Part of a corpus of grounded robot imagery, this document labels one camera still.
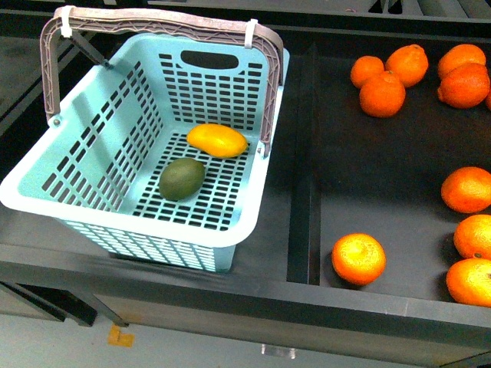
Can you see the turquoise plastic shopping basket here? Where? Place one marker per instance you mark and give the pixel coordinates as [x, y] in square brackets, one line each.
[97, 168]

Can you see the yellow mango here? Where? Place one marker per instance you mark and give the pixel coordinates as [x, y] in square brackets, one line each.
[217, 140]

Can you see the orange front left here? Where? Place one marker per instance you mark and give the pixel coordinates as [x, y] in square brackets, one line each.
[358, 258]

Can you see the brown basket handle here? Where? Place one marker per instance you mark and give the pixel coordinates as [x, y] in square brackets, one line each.
[142, 20]

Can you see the white zip tie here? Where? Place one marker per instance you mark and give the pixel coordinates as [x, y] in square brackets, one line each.
[66, 30]
[249, 33]

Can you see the orange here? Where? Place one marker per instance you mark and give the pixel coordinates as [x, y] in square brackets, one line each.
[358, 258]
[382, 95]

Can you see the orange top centre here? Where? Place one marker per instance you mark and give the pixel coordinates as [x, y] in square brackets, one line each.
[382, 95]

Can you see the green avocado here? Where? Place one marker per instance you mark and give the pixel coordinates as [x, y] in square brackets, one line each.
[181, 179]

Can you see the dark wooden display stand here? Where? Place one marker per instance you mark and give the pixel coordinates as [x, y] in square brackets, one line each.
[333, 173]

